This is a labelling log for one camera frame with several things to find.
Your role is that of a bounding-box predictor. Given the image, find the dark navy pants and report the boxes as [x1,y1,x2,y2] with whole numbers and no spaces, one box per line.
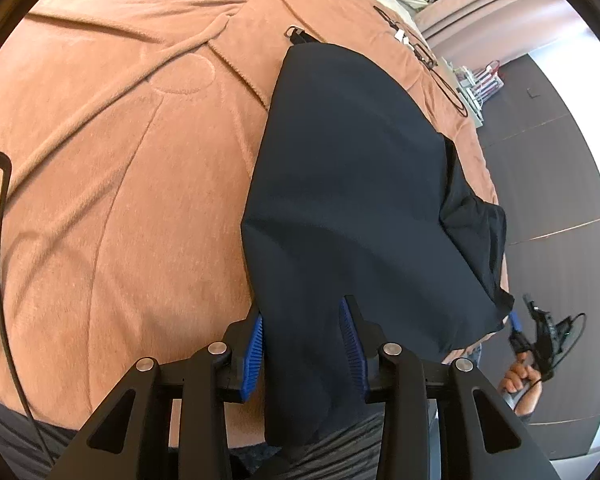
[242,42,513,446]

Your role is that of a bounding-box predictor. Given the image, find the right hand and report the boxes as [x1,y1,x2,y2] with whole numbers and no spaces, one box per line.
[498,352,543,417]

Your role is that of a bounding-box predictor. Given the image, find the stack of books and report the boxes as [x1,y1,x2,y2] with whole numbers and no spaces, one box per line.
[440,58,504,128]

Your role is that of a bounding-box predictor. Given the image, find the brown fleece blanket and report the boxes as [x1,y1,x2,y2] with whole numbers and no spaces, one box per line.
[0,0,498,429]

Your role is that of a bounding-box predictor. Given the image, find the pink curtain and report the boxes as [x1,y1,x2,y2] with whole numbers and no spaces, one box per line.
[414,0,588,70]

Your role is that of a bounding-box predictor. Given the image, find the white charger on bed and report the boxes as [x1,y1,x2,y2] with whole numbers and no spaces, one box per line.
[394,29,410,46]

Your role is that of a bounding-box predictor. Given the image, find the black cable on bed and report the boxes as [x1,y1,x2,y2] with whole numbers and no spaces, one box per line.
[371,4,470,118]

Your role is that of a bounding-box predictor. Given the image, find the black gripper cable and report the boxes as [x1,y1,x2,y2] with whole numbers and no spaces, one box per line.
[0,148,56,466]

